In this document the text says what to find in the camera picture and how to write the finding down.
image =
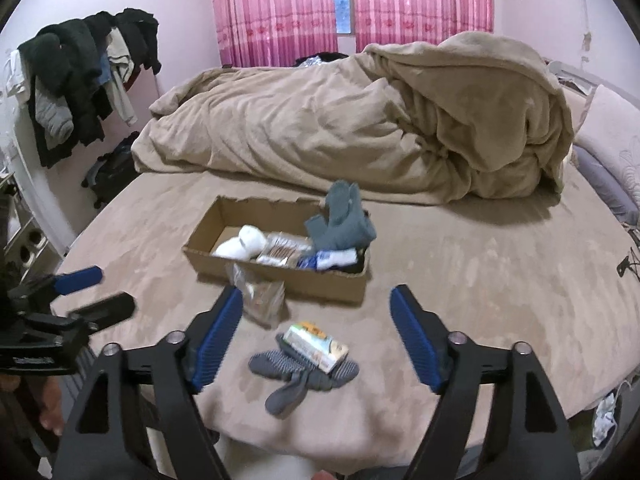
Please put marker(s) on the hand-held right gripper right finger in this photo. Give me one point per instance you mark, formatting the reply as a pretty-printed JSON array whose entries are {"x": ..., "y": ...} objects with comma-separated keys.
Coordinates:
[{"x": 417, "y": 335}]

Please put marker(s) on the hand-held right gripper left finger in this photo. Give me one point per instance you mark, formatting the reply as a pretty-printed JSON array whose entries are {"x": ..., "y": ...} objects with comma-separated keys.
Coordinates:
[{"x": 216, "y": 332}]

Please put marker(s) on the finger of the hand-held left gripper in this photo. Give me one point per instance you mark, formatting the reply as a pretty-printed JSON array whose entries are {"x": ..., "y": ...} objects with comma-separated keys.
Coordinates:
[
  {"x": 107, "y": 306},
  {"x": 77, "y": 280}
]

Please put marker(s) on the clear plastic bag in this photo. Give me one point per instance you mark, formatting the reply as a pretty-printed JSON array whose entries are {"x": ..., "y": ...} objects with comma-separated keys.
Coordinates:
[{"x": 262, "y": 300}]

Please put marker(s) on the grey striped socks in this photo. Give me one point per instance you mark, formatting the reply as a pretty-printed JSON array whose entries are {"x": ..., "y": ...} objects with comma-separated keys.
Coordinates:
[{"x": 290, "y": 391}]

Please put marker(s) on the small green and white carton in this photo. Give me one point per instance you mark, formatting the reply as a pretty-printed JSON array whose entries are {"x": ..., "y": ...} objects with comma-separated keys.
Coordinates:
[{"x": 315, "y": 347}]

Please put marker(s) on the brown cardboard box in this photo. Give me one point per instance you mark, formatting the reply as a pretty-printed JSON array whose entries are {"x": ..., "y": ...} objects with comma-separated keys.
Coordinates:
[{"x": 320, "y": 285}]

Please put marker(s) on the person's left hand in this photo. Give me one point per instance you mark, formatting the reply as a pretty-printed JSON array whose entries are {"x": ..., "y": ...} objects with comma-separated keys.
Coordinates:
[{"x": 50, "y": 405}]

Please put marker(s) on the white shelf unit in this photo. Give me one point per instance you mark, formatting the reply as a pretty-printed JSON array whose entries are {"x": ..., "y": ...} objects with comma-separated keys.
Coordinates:
[{"x": 25, "y": 240}]

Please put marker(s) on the bed with beige sheet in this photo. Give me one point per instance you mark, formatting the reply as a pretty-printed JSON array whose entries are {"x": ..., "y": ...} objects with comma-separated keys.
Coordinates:
[{"x": 475, "y": 285}]

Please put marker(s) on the white rolled socks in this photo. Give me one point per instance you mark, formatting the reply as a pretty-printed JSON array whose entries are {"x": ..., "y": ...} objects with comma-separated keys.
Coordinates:
[{"x": 240, "y": 245}]

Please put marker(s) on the clear cotton swab packet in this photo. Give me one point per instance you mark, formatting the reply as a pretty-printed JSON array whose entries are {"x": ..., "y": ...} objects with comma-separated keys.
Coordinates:
[{"x": 285, "y": 249}]

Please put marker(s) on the black backpack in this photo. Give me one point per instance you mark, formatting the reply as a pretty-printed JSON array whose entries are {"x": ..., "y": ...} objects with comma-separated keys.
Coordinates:
[{"x": 112, "y": 170}]

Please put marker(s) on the blue and white socks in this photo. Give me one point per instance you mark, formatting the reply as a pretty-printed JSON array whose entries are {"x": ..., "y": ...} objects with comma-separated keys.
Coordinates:
[{"x": 327, "y": 260}]

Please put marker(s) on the grey-green socks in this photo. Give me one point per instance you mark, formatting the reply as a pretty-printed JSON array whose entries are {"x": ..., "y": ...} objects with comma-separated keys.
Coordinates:
[{"x": 345, "y": 225}]

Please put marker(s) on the grey garment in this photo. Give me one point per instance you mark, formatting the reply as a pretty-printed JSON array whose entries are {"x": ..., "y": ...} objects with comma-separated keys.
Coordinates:
[{"x": 52, "y": 112}]

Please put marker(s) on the beige garment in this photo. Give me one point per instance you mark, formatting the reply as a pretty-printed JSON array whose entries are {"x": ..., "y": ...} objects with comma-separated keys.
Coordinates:
[{"x": 120, "y": 90}]

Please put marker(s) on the white crumpled bag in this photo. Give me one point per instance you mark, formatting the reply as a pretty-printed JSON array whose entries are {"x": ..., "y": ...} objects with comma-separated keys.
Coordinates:
[{"x": 606, "y": 415}]

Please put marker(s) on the white cloth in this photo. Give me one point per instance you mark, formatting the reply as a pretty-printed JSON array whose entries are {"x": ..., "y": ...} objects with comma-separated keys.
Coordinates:
[{"x": 16, "y": 77}]

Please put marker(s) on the black jacket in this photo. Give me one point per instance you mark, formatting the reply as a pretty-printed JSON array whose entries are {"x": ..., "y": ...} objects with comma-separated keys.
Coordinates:
[{"x": 75, "y": 60}]

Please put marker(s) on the beige fleece blanket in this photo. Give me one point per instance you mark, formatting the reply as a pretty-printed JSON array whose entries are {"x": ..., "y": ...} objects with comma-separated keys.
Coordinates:
[{"x": 325, "y": 125}]

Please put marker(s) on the grey-blue pillow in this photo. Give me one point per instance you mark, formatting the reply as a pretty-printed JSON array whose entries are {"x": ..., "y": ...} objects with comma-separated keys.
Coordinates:
[{"x": 602, "y": 185}]

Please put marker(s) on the black sweater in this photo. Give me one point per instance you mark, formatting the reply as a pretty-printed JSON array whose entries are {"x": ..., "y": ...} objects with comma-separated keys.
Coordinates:
[{"x": 140, "y": 35}]

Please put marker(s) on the pale pink pillow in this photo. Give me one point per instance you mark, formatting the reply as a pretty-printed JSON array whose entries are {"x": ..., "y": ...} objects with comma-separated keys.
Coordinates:
[{"x": 607, "y": 130}]

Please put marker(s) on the dark cloth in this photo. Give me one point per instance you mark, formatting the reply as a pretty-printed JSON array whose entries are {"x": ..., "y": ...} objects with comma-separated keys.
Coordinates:
[{"x": 320, "y": 59}]

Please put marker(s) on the white headboard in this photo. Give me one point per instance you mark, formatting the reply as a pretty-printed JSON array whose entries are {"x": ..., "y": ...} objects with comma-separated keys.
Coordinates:
[{"x": 575, "y": 77}]

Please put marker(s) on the pink floral curtain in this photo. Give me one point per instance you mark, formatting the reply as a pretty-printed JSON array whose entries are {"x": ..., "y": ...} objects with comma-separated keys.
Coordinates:
[
  {"x": 420, "y": 5},
  {"x": 272, "y": 15}
]

